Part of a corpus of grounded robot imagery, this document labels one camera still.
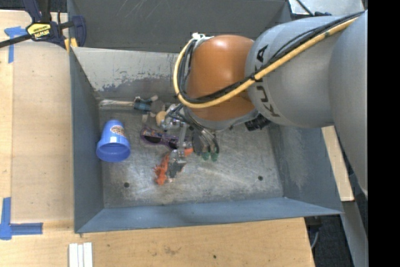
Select blue and beige toy figure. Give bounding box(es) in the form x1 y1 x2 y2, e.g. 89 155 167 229
133 94 167 126

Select purple sunglasses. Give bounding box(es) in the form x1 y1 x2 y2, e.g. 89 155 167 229
139 125 183 151

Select blue plastic cup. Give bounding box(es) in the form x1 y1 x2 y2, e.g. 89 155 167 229
95 119 131 163

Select grey metal bin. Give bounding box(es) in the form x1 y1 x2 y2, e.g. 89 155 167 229
65 0 345 234

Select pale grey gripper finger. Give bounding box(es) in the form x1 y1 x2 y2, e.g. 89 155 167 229
167 150 179 180
177 149 188 173

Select pale thin stick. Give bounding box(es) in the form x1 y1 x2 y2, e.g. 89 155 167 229
99 99 136 108

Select orange toy lizard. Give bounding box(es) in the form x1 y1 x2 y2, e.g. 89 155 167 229
152 146 194 186

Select pale wood board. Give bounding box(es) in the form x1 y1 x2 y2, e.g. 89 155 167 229
10 40 76 226

